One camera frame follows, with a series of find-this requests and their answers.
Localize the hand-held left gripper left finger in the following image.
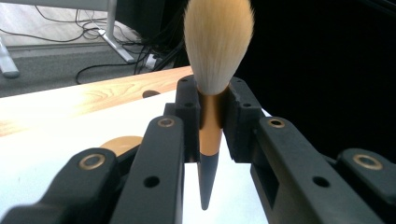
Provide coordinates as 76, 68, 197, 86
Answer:
163, 74, 202, 163

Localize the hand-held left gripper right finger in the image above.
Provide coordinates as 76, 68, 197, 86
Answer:
222, 77, 265, 163

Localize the makeup brush with gold ferrule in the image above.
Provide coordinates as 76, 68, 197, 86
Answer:
183, 0, 255, 211

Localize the white power strip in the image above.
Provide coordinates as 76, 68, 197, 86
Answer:
144, 53, 159, 70

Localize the grey metal desk leg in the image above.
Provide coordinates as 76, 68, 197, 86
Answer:
0, 36, 21, 79
97, 0, 136, 63

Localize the dark cabinet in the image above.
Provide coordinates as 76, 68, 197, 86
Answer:
115, 0, 190, 41

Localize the black floor cable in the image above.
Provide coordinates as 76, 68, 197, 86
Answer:
0, 27, 94, 44
75, 61, 148, 85

